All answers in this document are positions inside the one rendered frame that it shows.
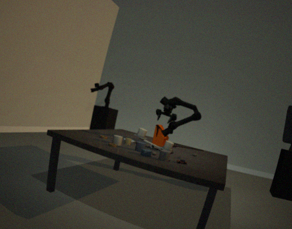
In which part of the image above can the beige cylinder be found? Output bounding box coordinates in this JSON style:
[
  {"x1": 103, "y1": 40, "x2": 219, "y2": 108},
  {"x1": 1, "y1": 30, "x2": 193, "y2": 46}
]
[
  {"x1": 137, "y1": 128, "x2": 147, "y2": 137},
  {"x1": 164, "y1": 140, "x2": 174, "y2": 150},
  {"x1": 112, "y1": 135, "x2": 122, "y2": 146}
]

